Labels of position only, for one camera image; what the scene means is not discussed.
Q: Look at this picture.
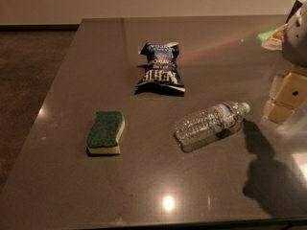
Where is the dark object at table corner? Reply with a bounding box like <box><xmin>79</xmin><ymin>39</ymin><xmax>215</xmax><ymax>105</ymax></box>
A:
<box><xmin>286</xmin><ymin>0</ymin><xmax>306</xmax><ymax>23</ymax></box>

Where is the clear plastic water bottle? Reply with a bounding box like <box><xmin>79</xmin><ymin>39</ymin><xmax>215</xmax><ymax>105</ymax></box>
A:
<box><xmin>175</xmin><ymin>102</ymin><xmax>250</xmax><ymax>152</ymax></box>

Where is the green and yellow sponge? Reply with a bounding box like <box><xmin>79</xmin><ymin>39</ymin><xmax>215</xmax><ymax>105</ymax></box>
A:
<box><xmin>86</xmin><ymin>111</ymin><xmax>125</xmax><ymax>155</ymax></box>

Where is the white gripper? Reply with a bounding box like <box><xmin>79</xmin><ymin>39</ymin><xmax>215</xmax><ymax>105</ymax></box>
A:
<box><xmin>261</xmin><ymin>3</ymin><xmax>307</xmax><ymax>124</ymax></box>

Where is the blue chip bag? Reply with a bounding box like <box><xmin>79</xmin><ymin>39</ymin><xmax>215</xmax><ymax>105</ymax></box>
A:
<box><xmin>135</xmin><ymin>42</ymin><xmax>185</xmax><ymax>95</ymax></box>

